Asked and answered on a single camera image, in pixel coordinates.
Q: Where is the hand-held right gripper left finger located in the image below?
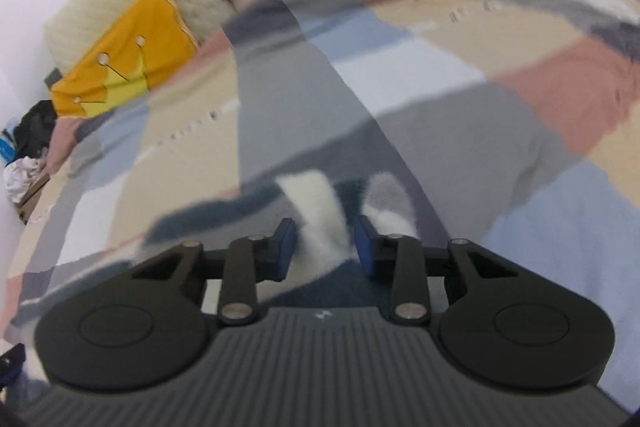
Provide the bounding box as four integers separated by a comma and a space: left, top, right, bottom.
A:
131, 217, 297, 327

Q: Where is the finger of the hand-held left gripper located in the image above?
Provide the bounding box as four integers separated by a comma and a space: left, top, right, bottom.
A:
0, 343, 27, 391

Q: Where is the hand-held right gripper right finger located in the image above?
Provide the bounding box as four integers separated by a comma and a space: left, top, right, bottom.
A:
354, 214, 521, 327

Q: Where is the cream striped sweater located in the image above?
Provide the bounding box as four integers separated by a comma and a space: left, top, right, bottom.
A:
145, 169, 446, 308

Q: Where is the black clothes pile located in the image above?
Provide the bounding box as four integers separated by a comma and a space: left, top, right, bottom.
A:
12, 99, 58, 158

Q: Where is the white crumpled cloth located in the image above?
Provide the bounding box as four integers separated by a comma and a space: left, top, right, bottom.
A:
4, 156, 48, 205

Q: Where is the blue packet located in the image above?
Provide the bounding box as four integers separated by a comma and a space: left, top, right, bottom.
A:
0, 117, 21, 162

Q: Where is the patchwork blanket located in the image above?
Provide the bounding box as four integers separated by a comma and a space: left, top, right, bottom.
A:
0, 0, 640, 413

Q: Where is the yellow crown pillow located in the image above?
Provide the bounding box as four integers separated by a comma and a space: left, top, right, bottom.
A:
52, 0, 198, 118

